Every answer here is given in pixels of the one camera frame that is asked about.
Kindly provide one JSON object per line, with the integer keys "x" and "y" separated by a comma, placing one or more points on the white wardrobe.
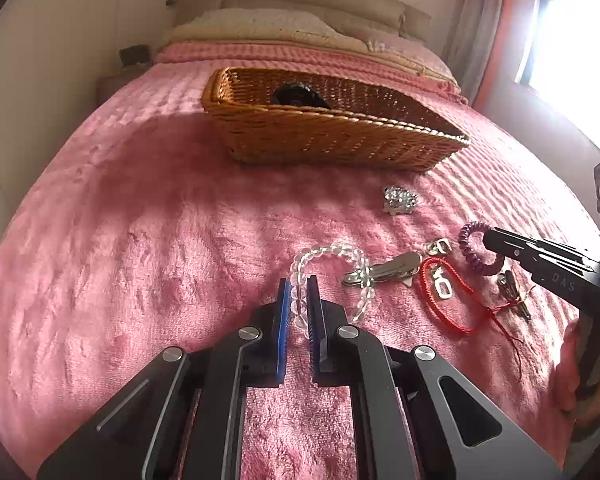
{"x": 55, "y": 35}

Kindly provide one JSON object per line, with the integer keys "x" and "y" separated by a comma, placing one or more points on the window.
{"x": 570, "y": 45}

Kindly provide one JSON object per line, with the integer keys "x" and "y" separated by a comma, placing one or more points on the nightstand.
{"x": 117, "y": 85}

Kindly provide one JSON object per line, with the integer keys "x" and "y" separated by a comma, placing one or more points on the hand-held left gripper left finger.
{"x": 281, "y": 310}

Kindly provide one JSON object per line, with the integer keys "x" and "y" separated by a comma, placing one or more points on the curtain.
{"x": 472, "y": 25}

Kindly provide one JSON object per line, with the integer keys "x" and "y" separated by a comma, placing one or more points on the rhinestone brooch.
{"x": 399, "y": 199}

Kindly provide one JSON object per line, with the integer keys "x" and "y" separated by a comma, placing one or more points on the brown wicker basket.
{"x": 330, "y": 127}

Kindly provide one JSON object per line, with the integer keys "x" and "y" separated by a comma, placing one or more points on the silver metal hair clip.
{"x": 387, "y": 267}

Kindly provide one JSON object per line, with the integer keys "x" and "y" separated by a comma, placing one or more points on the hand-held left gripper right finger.
{"x": 312, "y": 305}

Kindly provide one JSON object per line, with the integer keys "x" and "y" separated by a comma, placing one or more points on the black item in basket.
{"x": 300, "y": 96}

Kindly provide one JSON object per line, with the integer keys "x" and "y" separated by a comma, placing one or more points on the beige pillows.
{"x": 330, "y": 42}

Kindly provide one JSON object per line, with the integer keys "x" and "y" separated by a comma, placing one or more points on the dark metal hair clip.
{"x": 510, "y": 287}

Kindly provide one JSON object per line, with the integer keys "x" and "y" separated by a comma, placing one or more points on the white pillow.
{"x": 260, "y": 22}

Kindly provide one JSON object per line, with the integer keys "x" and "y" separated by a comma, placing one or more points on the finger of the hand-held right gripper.
{"x": 517, "y": 245}
{"x": 562, "y": 280}

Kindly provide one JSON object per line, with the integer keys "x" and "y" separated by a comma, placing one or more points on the silver pendant charm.
{"x": 442, "y": 286}

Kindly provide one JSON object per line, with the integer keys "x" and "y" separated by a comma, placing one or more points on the person's right forearm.
{"x": 595, "y": 435}

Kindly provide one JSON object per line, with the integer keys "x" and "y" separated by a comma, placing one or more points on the person's right hand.
{"x": 571, "y": 360}

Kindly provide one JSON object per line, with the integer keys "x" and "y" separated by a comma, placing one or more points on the dark box on nightstand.
{"x": 134, "y": 56}

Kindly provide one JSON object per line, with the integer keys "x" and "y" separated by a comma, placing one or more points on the pink fleece blanket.
{"x": 155, "y": 220}

